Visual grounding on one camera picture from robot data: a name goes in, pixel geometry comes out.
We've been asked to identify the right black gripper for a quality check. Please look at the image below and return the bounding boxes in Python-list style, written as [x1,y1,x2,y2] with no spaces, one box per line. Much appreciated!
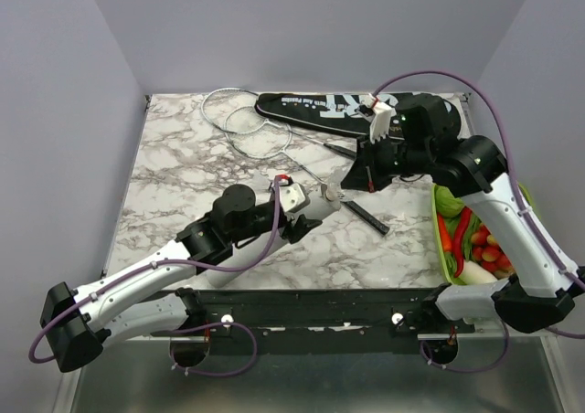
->
[341,130,432,192]

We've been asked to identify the white feather shuttlecock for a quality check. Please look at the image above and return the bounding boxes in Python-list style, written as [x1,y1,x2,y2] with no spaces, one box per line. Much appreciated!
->
[320,167,351,205]

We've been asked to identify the white shuttlecock tube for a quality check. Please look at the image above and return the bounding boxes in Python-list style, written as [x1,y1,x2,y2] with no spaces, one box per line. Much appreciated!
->
[207,192,342,289]

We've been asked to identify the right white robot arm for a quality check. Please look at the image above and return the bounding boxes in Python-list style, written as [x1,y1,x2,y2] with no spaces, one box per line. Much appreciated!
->
[341,94,584,334]

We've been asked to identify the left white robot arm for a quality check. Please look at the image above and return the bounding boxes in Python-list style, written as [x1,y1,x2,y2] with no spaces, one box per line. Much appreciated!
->
[28,175,340,373]

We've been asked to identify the lower badminton racket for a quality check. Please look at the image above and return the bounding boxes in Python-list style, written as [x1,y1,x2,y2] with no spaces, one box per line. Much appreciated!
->
[221,106,389,236]

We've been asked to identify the badminton racket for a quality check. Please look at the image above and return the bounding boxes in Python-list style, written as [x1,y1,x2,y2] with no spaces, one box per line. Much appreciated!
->
[199,87,356,160]
[221,106,389,236]

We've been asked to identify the upper badminton racket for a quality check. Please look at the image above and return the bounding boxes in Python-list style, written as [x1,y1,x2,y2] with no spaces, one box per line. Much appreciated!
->
[199,87,356,160]

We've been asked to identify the black racket bag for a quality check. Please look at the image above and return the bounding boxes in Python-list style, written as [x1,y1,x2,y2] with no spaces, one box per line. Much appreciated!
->
[254,92,462,143]

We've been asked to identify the green cabbage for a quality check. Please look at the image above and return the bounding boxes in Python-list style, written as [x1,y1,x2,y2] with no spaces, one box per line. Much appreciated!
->
[434,185,465,218]

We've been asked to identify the orange carrot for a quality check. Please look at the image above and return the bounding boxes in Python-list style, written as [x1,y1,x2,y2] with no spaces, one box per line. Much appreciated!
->
[436,213,452,253]

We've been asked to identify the red chili pepper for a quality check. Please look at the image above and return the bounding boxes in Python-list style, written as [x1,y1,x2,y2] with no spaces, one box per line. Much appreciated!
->
[452,206,472,278]

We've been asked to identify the green vegetable tray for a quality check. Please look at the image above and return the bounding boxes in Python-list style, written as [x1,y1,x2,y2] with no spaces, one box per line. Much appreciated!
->
[431,185,515,285]

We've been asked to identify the red cherry tomatoes bunch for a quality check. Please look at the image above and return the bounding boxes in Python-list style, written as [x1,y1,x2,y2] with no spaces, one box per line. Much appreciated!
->
[470,226,514,275]

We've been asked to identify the white radish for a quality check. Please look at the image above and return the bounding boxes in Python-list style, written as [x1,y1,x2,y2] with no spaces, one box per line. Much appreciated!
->
[458,260,497,285]

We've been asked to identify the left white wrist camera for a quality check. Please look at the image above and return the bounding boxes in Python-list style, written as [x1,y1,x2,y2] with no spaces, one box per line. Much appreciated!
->
[274,175,310,214]

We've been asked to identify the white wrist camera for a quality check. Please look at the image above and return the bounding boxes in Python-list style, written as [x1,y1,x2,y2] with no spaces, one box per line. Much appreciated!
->
[357,94,396,143]
[274,175,310,214]

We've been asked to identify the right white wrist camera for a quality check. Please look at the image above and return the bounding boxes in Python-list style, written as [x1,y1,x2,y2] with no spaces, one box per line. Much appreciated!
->
[357,94,396,143]

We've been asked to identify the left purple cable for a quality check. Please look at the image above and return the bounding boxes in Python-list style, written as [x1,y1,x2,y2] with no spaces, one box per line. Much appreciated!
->
[28,175,293,364]

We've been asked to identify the purple cable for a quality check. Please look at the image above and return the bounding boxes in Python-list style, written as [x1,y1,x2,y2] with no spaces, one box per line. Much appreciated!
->
[28,175,293,364]
[372,69,585,340]

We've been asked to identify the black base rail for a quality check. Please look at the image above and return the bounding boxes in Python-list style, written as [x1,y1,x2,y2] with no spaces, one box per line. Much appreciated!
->
[170,288,474,365]

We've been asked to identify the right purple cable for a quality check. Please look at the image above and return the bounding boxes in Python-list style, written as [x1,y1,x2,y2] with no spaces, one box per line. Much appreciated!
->
[372,69,585,340]

